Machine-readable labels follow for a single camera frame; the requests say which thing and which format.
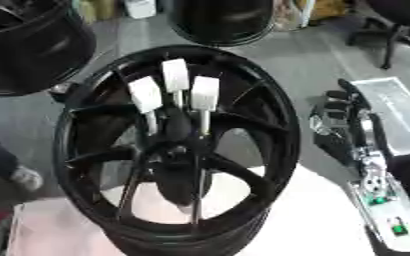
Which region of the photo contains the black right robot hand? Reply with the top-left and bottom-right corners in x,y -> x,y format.
308,78 -> 394,177

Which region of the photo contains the black spoked wheel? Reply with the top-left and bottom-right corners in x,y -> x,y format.
51,44 -> 303,256

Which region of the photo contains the black round wheel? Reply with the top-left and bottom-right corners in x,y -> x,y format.
164,0 -> 277,47
0,0 -> 99,98

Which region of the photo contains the silver metal case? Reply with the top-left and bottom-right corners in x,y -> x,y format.
350,76 -> 410,157

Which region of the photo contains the black office chair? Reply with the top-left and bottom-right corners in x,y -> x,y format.
345,0 -> 410,70

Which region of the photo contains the white box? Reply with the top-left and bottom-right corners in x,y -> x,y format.
122,0 -> 158,20

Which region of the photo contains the person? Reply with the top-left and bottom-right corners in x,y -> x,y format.
0,132 -> 46,193

